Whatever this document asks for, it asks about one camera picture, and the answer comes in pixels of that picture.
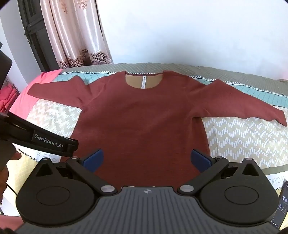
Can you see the dark red long-sleeve sweater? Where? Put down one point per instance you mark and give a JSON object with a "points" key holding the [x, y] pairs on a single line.
{"points": [[147, 135]]}

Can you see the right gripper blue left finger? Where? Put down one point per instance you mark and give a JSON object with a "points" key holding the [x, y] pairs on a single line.
{"points": [[85, 167]]}

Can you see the dark window frame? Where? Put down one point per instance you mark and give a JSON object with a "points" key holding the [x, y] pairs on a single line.
{"points": [[36, 34]]}

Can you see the patterned quilt bedspread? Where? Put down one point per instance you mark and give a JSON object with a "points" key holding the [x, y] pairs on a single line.
{"points": [[232, 138]]}

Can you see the black smartphone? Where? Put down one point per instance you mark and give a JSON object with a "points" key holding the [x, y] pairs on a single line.
{"points": [[278, 220]]}

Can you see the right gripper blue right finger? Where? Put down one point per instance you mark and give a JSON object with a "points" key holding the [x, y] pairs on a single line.
{"points": [[208, 167]]}

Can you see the person's left hand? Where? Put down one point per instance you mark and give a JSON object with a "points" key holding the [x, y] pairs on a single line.
{"points": [[4, 175]]}

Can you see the folded red clothes pile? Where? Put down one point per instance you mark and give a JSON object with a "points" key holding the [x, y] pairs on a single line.
{"points": [[8, 95]]}

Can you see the pink satin lace curtain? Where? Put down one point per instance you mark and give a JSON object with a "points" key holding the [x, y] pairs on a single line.
{"points": [[75, 33]]}

